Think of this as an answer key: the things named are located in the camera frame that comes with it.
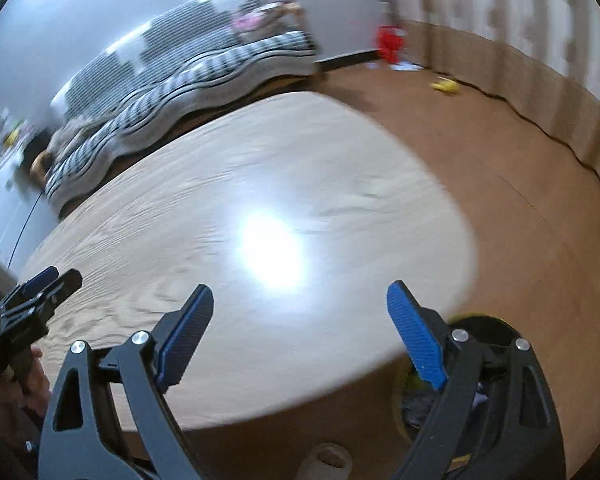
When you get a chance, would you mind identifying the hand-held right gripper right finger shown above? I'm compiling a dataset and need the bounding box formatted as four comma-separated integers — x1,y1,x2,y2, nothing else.
386,281,566,480

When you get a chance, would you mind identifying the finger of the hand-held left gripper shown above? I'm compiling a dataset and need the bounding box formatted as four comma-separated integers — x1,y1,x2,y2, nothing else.
0,268,84,322
0,266,60,312

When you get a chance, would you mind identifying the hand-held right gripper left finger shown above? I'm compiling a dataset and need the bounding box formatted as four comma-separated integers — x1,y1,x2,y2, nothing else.
37,284,215,480

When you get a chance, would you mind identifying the black yellow-rimmed trash bin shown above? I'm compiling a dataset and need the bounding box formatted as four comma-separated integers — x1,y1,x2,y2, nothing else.
391,311,533,466

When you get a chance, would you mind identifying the person's left forearm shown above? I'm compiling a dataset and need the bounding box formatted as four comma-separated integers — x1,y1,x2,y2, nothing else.
0,410,43,480

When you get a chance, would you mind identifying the person's left hand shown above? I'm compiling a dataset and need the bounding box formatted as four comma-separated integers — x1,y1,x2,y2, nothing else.
0,345,52,437

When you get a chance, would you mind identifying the white drawer cabinet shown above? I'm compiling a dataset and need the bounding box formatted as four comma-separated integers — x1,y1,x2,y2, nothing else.
0,150,64,274

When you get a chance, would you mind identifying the crumpled beige clothing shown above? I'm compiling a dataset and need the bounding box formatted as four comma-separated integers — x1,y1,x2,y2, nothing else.
45,115,97,162

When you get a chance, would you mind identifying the beige round object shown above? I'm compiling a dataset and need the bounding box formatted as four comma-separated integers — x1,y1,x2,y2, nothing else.
300,442,354,480

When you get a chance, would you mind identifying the black white striped sofa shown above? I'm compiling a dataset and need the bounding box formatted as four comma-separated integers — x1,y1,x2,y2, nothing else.
45,0,317,211

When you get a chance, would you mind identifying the red bag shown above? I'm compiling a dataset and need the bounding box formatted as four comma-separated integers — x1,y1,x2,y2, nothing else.
375,25,406,64

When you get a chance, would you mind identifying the pink printed cushion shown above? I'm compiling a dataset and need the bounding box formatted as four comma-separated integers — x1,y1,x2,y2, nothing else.
232,7,269,32

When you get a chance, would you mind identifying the beige striped curtain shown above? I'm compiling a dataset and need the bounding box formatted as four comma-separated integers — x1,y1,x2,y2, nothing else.
380,0,600,197

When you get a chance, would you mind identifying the wooden frame sofa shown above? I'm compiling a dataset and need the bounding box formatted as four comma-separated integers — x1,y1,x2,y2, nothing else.
29,0,382,213

